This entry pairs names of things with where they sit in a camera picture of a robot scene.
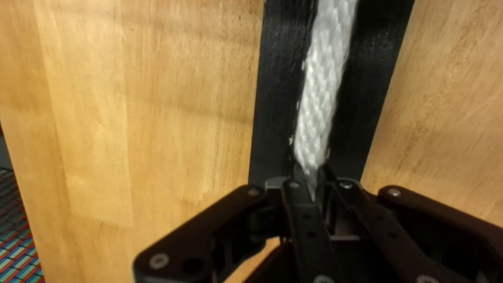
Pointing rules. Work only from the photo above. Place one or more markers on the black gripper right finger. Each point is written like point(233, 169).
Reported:
point(429, 237)

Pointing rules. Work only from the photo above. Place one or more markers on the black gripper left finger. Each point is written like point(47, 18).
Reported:
point(220, 237)

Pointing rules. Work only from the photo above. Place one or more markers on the long black grooved rail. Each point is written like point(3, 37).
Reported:
point(277, 79)

